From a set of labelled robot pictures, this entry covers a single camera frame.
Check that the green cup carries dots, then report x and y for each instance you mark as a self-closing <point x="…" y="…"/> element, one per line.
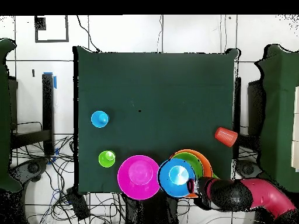
<point x="105" y="159"/>

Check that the large pink bowl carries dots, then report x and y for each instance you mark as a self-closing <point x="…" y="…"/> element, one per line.
<point x="137" y="177"/>

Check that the large green bowl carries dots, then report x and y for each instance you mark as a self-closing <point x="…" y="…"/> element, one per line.
<point x="193" y="161"/>

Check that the red-orange cup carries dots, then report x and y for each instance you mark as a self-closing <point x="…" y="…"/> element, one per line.
<point x="225" y="136"/>

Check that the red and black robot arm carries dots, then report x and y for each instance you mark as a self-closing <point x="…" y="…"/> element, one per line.
<point x="268" y="196"/>

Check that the green covered side table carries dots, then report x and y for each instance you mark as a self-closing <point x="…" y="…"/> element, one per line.
<point x="280" y="116"/>
<point x="4" y="116"/>

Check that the black stand base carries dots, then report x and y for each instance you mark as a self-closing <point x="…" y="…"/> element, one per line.
<point x="248" y="169"/>
<point x="33" y="168"/>

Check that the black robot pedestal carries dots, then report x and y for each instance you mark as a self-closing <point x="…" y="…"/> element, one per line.
<point x="151" y="210"/>

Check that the light blue cup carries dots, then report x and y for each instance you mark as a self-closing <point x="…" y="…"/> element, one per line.
<point x="98" y="119"/>

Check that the large orange bowl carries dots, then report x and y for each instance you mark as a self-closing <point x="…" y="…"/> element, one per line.
<point x="206" y="163"/>

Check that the black L-shaped frame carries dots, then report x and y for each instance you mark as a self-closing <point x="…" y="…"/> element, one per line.
<point x="48" y="105"/>

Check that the black upright bar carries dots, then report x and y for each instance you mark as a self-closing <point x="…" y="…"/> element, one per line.
<point x="237" y="105"/>

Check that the dark green tablecloth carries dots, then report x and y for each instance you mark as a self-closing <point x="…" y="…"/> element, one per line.
<point x="149" y="70"/>

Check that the light blue bowl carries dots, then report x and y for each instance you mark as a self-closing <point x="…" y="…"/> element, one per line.
<point x="170" y="186"/>

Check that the black power strip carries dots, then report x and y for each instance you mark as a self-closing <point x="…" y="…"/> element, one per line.
<point x="78" y="205"/>

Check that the white boxes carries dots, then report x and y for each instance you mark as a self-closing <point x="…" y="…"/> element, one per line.
<point x="296" y="140"/>

